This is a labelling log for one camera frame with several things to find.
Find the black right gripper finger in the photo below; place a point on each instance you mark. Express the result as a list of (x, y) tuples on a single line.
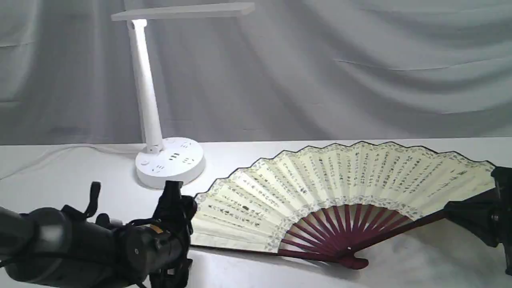
[(481, 218)]

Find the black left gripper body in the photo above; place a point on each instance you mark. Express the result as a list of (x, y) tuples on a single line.
[(156, 248)]

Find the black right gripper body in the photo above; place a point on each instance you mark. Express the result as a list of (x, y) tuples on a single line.
[(502, 215)]

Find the folding paper fan red ribs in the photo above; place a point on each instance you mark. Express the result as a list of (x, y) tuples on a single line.
[(326, 204)]

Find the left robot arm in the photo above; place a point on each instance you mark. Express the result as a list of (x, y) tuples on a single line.
[(68, 248)]

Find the white desk lamp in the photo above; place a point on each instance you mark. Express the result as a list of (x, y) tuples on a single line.
[(175, 158)]

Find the grey backdrop curtain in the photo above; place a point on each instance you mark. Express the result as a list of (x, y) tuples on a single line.
[(290, 70)]

